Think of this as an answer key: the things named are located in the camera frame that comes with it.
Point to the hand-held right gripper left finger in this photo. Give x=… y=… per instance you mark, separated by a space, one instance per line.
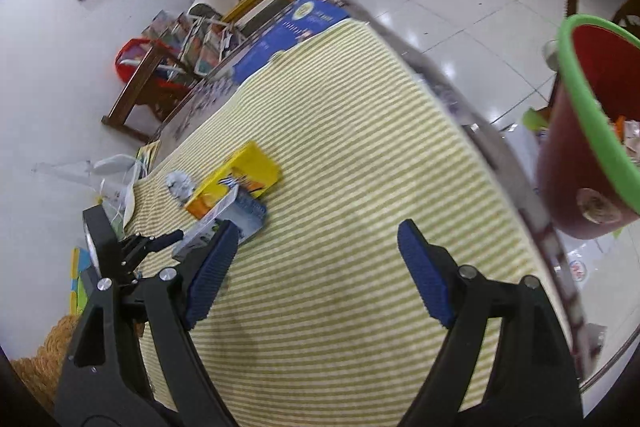
x=210 y=277

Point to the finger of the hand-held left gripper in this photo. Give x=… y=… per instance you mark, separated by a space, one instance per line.
x=155 y=241

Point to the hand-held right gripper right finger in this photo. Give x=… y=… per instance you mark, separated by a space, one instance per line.
x=427 y=272

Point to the clear plastic packet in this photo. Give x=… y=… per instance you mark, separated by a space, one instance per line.
x=207 y=219

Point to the red bin with green rim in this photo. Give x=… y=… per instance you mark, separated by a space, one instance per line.
x=575 y=157

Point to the colourful foam mat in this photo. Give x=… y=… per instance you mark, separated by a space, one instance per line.
x=80 y=287

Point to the crumpled paper ball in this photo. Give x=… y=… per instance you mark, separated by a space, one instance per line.
x=179 y=187

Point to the blue grey packet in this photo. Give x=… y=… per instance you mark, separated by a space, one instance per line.
x=250 y=213

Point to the clear plastic bag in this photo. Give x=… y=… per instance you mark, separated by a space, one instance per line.
x=65 y=172

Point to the yellow cardboard box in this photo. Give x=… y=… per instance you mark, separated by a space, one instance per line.
x=245 y=167

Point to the brown fuzzy rug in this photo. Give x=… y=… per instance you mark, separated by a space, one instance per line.
x=45 y=357

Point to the yellow striped cloth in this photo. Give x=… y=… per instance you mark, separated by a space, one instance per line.
x=350 y=157

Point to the wooden side table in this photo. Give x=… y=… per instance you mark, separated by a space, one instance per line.
x=130 y=102

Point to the red plastic basket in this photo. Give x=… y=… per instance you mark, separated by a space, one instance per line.
x=127 y=57

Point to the magazine rack with books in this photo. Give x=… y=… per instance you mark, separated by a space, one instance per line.
x=190 y=39

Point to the clear plastic wrapper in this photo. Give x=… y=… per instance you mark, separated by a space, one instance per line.
x=631 y=137

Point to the beige wooden-frame sofa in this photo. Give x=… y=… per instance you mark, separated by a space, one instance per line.
x=250 y=2

